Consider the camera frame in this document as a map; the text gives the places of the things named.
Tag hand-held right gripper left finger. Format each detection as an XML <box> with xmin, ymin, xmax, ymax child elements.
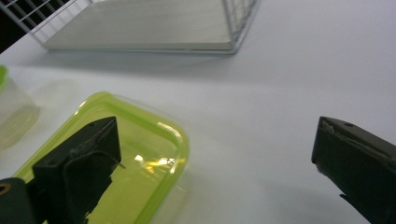
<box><xmin>32</xmin><ymin>116</ymin><xmax>122</xmax><ymax>224</ymax></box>

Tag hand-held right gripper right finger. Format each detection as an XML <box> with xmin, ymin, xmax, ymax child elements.
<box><xmin>310</xmin><ymin>116</ymin><xmax>396</xmax><ymax>224</ymax></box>

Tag green-lidded clear plastic container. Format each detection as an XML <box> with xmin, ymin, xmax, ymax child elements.
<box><xmin>12</xmin><ymin>91</ymin><xmax>191</xmax><ymax>224</ymax></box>

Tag clear plastic food container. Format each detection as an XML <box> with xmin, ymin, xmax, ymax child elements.
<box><xmin>0</xmin><ymin>64</ymin><xmax>41</xmax><ymax>151</ymax></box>

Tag white wire rack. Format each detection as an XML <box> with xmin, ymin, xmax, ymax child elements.
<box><xmin>0</xmin><ymin>0</ymin><xmax>263</xmax><ymax>56</ymax></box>

